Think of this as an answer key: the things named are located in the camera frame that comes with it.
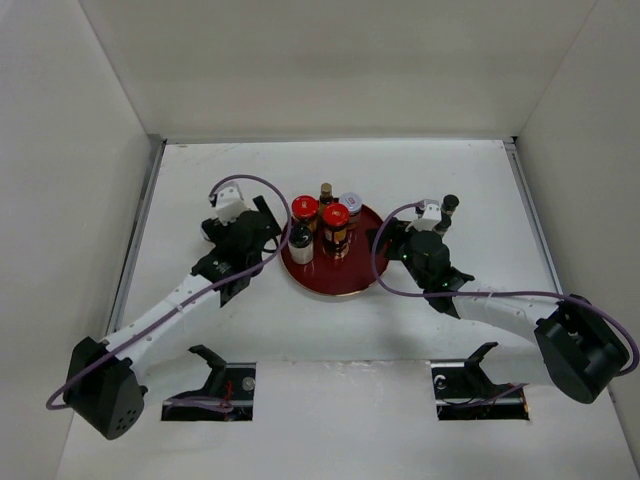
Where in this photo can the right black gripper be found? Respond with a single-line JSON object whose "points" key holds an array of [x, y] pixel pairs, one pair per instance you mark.
{"points": [[392, 229]]}

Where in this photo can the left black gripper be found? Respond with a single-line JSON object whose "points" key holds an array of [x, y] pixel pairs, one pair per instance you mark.
{"points": [[219, 232]]}

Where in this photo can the red lid sauce jar front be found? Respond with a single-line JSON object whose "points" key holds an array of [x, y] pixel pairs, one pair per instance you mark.
{"points": [[305, 210]]}

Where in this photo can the red lid sauce jar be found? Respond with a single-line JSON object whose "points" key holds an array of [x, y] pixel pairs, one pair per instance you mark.
{"points": [[335, 220], [305, 210]]}

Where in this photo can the black cap white shaker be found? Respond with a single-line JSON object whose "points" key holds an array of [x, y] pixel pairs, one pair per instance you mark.
{"points": [[301, 244]]}

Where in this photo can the yellow label oil bottle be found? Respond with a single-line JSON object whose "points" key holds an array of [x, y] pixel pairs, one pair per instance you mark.
{"points": [[326, 194]]}

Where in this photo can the red lid sauce jar back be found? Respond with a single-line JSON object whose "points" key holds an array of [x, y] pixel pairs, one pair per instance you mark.
{"points": [[335, 220]]}

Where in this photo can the white lid sauce jar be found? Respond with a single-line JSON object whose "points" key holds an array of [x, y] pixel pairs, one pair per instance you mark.
{"points": [[353, 204], [204, 235]]}

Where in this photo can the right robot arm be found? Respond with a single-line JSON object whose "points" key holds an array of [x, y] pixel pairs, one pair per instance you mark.
{"points": [[582, 348]]}

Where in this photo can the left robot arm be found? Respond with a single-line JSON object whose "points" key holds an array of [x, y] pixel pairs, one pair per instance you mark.
{"points": [[162, 356]]}

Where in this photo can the black cap pepper shaker near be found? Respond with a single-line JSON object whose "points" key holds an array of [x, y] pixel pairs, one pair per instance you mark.
{"points": [[442, 227]]}

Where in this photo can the black cap pepper shaker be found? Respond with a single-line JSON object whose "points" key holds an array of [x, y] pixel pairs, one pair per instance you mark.
{"points": [[442, 227], [449, 204]]}

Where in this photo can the black cap pepper shaker far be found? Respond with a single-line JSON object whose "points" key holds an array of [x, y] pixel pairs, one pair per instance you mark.
{"points": [[449, 204]]}

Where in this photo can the red round tray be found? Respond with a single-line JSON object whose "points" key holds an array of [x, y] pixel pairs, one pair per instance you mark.
{"points": [[338, 276]]}

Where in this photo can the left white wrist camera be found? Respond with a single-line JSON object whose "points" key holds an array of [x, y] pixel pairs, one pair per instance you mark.
{"points": [[228, 202]]}

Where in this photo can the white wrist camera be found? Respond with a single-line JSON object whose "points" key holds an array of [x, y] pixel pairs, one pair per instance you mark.
{"points": [[428, 216], [228, 202]]}

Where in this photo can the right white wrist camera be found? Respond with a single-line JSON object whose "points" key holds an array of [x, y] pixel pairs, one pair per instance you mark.
{"points": [[428, 216]]}

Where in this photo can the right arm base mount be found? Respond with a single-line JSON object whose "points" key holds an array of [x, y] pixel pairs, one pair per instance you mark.
{"points": [[463, 391]]}

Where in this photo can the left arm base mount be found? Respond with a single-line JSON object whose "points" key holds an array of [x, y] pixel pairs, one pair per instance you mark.
{"points": [[226, 395]]}

